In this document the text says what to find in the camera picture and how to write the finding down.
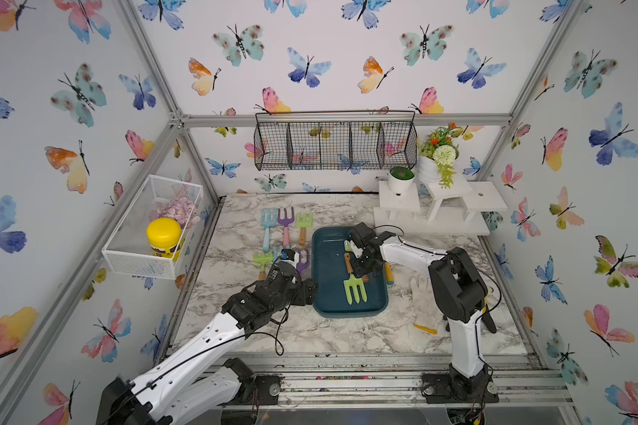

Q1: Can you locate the teal plastic storage box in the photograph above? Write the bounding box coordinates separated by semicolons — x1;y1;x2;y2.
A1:
310;227;389;319

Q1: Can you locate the green wide fork wooden handle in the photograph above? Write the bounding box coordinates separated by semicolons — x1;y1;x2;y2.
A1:
296;212;314;247

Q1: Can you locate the light blue fork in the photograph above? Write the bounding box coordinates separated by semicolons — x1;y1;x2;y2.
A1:
261;208;278;253

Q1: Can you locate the purple rake pink handle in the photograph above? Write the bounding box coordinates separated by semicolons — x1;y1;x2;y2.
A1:
276;207;295;249

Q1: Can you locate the teal fork yellow handle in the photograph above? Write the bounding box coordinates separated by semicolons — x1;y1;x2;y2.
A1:
384;263;394;286

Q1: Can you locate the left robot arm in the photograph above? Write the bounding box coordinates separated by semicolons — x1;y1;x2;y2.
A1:
96;260;317;424

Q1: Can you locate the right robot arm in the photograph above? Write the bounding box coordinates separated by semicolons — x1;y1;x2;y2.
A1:
347;222;499;407

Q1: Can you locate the white tiered display stand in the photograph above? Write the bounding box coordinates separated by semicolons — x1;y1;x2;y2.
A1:
373;176;508;237

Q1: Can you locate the small white pot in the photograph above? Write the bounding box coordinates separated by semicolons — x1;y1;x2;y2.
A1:
387;166;415;196

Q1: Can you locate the yellow marker on table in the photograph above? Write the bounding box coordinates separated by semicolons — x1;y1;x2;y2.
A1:
413;323;438;336

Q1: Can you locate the yellow lidded jar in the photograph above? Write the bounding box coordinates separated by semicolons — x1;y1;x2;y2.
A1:
146;218;182;262

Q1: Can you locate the pink flower bundle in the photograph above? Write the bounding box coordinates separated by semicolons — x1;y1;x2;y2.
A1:
158;197;200;228

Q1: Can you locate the white pot with flowers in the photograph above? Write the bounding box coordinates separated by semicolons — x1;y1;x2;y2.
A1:
418;123;459;189

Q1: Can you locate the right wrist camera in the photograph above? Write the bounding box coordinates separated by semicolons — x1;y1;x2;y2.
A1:
348;240;363;258

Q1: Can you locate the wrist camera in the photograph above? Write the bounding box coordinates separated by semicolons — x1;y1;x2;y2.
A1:
278;248;300;270
348;240;363;258

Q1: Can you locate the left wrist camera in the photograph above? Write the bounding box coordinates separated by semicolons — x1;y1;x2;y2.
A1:
278;248;300;270

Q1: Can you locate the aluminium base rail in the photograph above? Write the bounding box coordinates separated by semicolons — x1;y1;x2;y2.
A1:
132;352;570;413

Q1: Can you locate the white wire wall basket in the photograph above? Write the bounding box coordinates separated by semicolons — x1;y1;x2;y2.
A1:
102;175;203;279

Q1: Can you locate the black wire wall basket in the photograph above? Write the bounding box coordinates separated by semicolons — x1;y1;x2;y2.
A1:
253;111;418;175

